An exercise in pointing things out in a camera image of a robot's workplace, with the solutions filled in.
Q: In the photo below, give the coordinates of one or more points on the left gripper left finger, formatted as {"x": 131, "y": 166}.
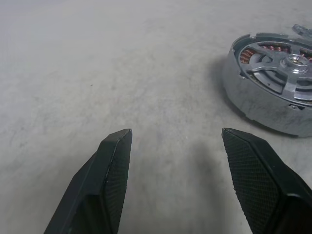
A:
{"x": 97, "y": 195}

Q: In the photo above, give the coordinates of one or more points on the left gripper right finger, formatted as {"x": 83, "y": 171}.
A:
{"x": 263, "y": 190}

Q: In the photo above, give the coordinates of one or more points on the black round disc part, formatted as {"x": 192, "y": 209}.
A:
{"x": 265, "y": 69}

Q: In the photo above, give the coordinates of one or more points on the motor stator with copper windings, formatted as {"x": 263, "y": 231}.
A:
{"x": 243, "y": 97}

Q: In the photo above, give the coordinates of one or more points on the grey gear plate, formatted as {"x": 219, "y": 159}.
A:
{"x": 303, "y": 29}

